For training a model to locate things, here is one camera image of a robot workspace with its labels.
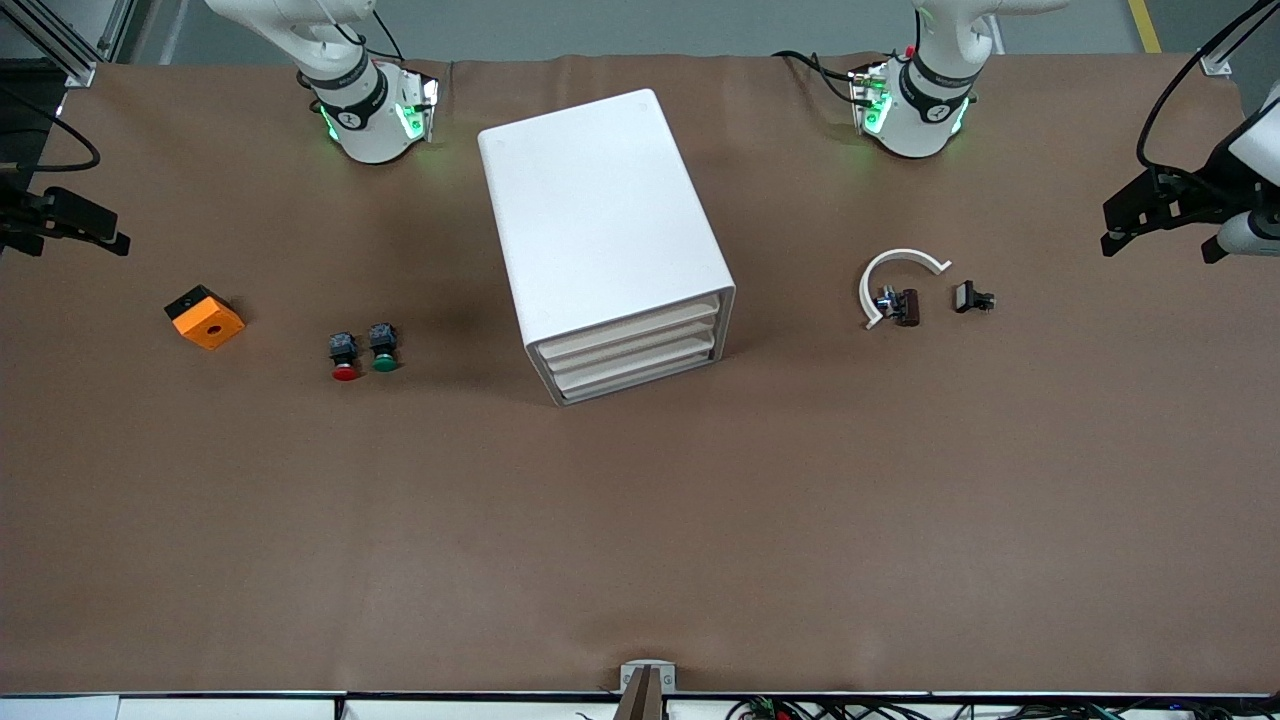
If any orange box with black base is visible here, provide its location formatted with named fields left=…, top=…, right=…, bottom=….
left=164, top=284, right=246, bottom=351

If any brown table mat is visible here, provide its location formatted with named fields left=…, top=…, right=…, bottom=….
left=0, top=52, right=1280, bottom=698

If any dark brown cylindrical component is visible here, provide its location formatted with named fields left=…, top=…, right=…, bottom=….
left=877, top=287, right=923, bottom=328

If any aluminium camera post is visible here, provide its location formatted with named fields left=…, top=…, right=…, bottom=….
left=612, top=660, right=679, bottom=720

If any black cable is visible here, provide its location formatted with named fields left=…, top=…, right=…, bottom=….
left=1135, top=0, right=1280, bottom=179
left=965, top=700, right=1231, bottom=720
left=772, top=50, right=871, bottom=106
left=0, top=85, right=103, bottom=173
left=800, top=699, right=961, bottom=720
left=300, top=0, right=406, bottom=63

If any aluminium frame profile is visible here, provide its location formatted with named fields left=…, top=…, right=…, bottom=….
left=0, top=0, right=136, bottom=89
left=1198, top=0, right=1280, bottom=79

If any white curved plastic ring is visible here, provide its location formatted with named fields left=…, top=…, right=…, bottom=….
left=859, top=247, right=953, bottom=331

